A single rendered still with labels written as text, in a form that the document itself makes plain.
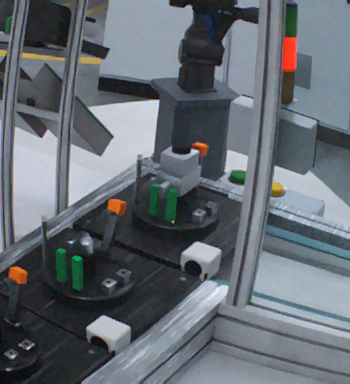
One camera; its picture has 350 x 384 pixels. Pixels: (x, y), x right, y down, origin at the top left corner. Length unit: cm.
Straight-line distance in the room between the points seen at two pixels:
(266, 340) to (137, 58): 359
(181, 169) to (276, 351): 34
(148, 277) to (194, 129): 52
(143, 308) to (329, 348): 29
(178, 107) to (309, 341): 65
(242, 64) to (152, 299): 336
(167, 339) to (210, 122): 68
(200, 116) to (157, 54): 296
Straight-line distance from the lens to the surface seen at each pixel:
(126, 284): 109
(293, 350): 112
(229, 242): 126
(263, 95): 99
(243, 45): 435
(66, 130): 132
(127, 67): 465
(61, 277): 108
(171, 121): 161
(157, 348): 102
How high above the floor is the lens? 159
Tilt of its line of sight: 26 degrees down
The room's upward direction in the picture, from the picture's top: 5 degrees clockwise
